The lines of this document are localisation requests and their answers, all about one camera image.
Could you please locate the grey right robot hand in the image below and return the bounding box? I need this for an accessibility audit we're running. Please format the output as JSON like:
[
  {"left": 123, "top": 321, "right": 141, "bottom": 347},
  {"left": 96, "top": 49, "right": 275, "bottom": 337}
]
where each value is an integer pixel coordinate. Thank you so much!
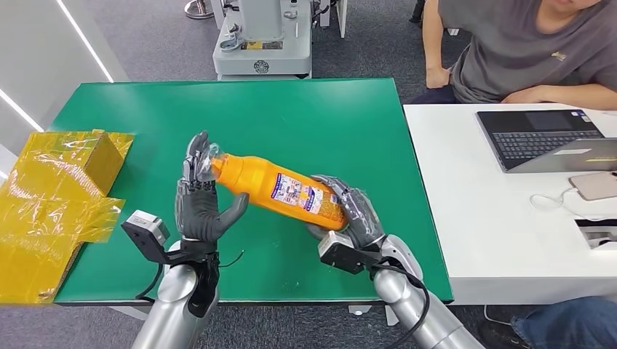
[{"left": 306, "top": 174, "right": 386, "bottom": 249}]

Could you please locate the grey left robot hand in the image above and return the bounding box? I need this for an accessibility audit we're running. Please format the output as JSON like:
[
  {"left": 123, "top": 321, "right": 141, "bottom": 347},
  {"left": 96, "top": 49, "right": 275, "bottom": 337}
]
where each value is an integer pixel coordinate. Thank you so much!
[{"left": 174, "top": 131, "right": 250, "bottom": 243}]

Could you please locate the orange plastic bottle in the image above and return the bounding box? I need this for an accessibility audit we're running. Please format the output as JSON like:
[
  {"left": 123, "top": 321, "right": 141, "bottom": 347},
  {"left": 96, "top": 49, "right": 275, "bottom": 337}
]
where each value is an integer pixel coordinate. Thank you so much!
[{"left": 212, "top": 153, "right": 348, "bottom": 231}]

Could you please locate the green table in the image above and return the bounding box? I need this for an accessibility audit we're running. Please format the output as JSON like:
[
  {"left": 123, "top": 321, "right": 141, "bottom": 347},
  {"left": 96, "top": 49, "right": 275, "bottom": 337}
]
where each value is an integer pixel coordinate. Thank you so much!
[{"left": 48, "top": 78, "right": 454, "bottom": 327}]

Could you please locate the white desk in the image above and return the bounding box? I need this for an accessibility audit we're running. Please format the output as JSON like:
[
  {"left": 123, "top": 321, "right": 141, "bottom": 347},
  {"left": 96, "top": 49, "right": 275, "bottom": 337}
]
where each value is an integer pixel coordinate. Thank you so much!
[{"left": 402, "top": 102, "right": 617, "bottom": 305}]

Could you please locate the yellow taped cardboard box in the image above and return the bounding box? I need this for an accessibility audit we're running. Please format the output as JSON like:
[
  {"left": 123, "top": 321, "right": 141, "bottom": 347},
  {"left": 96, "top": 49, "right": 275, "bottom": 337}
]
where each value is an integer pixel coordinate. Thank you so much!
[{"left": 0, "top": 129, "right": 135, "bottom": 305}]

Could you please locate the white machine stand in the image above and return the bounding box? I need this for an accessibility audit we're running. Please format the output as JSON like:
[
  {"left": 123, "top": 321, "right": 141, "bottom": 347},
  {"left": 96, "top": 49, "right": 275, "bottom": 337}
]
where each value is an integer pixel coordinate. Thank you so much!
[{"left": 212, "top": 0, "right": 314, "bottom": 81}]

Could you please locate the dark grey laptop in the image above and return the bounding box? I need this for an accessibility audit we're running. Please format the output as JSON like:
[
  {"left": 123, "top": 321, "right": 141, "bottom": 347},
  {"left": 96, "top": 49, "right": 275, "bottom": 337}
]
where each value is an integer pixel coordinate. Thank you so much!
[{"left": 475, "top": 109, "right": 617, "bottom": 175}]

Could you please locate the white furniture panel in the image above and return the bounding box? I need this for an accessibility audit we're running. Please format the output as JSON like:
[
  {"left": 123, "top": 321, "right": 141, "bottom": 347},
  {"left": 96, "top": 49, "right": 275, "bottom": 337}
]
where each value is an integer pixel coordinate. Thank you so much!
[{"left": 335, "top": 0, "right": 348, "bottom": 39}]

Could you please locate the chrome round stand base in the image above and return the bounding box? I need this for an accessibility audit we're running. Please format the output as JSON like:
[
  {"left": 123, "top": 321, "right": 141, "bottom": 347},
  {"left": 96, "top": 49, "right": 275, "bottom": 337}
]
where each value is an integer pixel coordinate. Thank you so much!
[{"left": 183, "top": 0, "right": 215, "bottom": 20}]

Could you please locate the black floor object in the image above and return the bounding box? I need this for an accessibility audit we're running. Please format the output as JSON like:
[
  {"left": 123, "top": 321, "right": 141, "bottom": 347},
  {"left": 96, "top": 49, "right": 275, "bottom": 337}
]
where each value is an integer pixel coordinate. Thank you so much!
[{"left": 410, "top": 0, "right": 428, "bottom": 24}]

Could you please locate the person in blue jeans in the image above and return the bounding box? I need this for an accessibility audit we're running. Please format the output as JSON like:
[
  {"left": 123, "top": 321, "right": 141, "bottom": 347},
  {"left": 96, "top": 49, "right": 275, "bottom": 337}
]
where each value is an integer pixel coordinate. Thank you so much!
[{"left": 477, "top": 296, "right": 617, "bottom": 349}]

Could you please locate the beige smartphone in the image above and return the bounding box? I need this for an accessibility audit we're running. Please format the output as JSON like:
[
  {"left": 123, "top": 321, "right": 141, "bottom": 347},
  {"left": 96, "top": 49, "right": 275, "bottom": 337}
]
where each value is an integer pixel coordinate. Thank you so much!
[{"left": 568, "top": 171, "right": 617, "bottom": 202}]

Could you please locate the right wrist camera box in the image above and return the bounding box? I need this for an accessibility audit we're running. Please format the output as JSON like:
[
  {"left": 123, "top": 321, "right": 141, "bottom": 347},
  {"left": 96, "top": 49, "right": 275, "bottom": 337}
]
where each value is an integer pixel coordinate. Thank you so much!
[{"left": 318, "top": 230, "right": 382, "bottom": 276}]

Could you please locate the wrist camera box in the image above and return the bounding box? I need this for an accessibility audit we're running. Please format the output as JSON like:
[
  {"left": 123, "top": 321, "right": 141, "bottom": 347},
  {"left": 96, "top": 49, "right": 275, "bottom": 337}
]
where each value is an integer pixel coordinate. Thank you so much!
[
  {"left": 120, "top": 209, "right": 172, "bottom": 265},
  {"left": 318, "top": 230, "right": 382, "bottom": 276}
]

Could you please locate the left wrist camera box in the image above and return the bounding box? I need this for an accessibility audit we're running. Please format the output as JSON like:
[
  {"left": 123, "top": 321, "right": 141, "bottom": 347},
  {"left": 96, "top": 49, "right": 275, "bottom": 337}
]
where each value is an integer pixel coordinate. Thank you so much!
[{"left": 120, "top": 209, "right": 172, "bottom": 265}]

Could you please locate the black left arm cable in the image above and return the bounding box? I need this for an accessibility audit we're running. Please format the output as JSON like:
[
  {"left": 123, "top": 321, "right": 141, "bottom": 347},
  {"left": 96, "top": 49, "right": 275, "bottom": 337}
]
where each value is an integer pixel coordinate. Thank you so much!
[{"left": 136, "top": 262, "right": 165, "bottom": 303}]

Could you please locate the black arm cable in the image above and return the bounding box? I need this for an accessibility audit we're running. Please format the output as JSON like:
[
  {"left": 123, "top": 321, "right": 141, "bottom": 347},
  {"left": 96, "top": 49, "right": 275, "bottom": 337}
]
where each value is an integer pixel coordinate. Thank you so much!
[
  {"left": 371, "top": 262, "right": 431, "bottom": 349},
  {"left": 136, "top": 262, "right": 165, "bottom": 303}
]

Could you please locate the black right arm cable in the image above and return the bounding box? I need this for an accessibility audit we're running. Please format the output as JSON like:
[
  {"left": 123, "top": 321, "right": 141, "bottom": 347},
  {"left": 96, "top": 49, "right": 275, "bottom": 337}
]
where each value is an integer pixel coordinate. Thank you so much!
[{"left": 371, "top": 262, "right": 431, "bottom": 349}]

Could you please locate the white floor cable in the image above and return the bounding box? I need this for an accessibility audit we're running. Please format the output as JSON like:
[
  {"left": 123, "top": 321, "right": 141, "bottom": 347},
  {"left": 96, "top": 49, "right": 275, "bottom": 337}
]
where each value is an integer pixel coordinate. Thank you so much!
[{"left": 483, "top": 305, "right": 513, "bottom": 327}]

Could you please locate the white charging cable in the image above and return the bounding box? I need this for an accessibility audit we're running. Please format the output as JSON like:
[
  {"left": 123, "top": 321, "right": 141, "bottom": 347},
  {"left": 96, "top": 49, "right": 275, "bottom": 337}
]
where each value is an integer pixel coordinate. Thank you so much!
[{"left": 529, "top": 185, "right": 579, "bottom": 212}]

